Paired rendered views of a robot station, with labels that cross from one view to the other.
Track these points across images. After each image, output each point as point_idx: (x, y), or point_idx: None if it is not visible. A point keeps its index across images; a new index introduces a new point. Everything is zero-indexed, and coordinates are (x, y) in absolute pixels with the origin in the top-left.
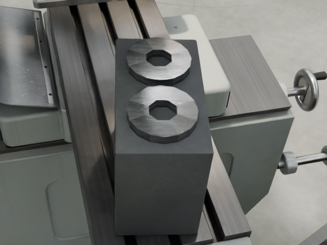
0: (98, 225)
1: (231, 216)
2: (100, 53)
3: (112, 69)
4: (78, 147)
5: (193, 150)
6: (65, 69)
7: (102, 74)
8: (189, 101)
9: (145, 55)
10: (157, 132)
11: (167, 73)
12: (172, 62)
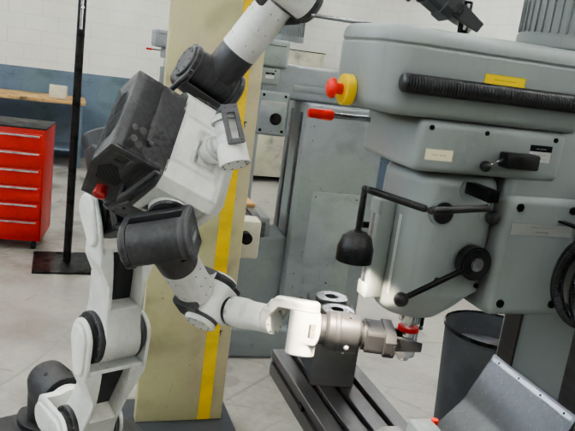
0: None
1: (281, 353)
2: (379, 425)
3: (366, 415)
4: (370, 380)
5: (316, 292)
6: (399, 416)
7: (371, 412)
8: (320, 297)
9: (344, 310)
10: (332, 292)
11: (332, 304)
12: (330, 307)
